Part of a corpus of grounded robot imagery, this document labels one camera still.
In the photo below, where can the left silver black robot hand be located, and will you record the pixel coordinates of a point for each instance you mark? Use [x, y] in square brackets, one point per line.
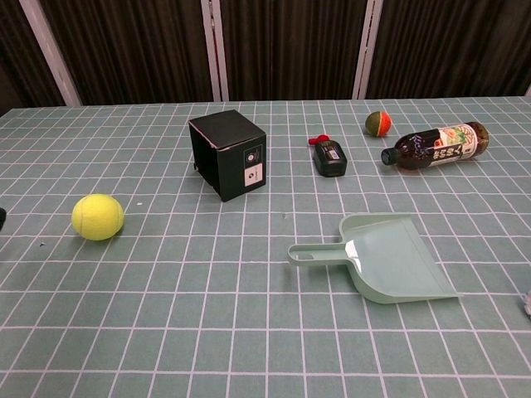
[2, 218]

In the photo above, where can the yellow tennis ball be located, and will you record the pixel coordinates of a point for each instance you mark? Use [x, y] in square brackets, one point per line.
[98, 217]

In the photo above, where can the black cardboard box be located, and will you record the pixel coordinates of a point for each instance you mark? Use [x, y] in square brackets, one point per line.
[238, 166]

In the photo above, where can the green orange ball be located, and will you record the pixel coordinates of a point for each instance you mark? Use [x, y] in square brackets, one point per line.
[377, 124]

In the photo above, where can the dark brown pleated curtain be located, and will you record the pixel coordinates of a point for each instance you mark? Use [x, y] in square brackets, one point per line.
[456, 49]
[290, 49]
[137, 49]
[16, 62]

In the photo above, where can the green checked tablecloth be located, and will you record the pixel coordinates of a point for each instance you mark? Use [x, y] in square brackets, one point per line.
[249, 331]

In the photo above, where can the small black bottle red cap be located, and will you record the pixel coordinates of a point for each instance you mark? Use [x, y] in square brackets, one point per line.
[329, 159]

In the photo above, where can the mint green dustpan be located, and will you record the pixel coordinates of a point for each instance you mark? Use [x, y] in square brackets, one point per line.
[390, 261]

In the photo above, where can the brown tea bottle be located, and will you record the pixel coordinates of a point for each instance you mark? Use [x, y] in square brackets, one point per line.
[435, 147]

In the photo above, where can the white blue canister bottle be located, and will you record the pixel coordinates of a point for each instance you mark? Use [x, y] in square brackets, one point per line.
[526, 306]

